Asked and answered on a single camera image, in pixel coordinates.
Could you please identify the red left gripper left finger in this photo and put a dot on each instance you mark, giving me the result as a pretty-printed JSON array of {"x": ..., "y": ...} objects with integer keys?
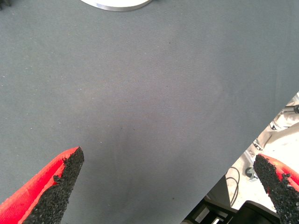
[{"x": 39, "y": 191}]

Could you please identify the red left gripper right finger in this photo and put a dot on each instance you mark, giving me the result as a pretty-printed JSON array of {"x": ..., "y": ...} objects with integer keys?
[{"x": 282, "y": 186}]

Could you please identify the round metal carrier plate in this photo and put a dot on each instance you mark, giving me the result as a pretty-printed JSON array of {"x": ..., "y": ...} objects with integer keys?
[{"x": 116, "y": 4}]

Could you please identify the silver metal bar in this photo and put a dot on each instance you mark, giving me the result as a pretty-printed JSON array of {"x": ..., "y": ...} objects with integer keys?
[{"x": 290, "y": 109}]

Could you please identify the dark grey table cloth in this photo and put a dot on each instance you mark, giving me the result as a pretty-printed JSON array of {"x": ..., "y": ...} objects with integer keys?
[{"x": 140, "y": 93}]

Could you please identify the small silver metal bracket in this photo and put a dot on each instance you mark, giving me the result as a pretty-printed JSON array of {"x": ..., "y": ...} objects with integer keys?
[{"x": 258, "y": 144}]

